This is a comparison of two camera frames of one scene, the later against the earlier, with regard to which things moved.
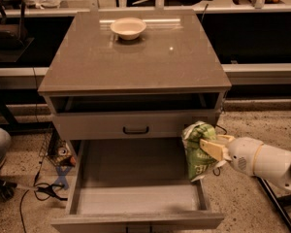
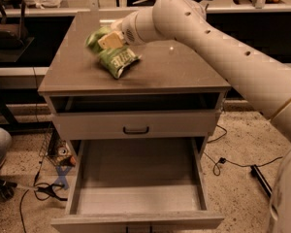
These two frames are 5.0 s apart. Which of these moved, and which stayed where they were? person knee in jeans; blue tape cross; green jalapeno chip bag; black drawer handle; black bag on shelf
Moved: green jalapeno chip bag
Stayed: black bag on shelf; blue tape cross; black drawer handle; person knee in jeans
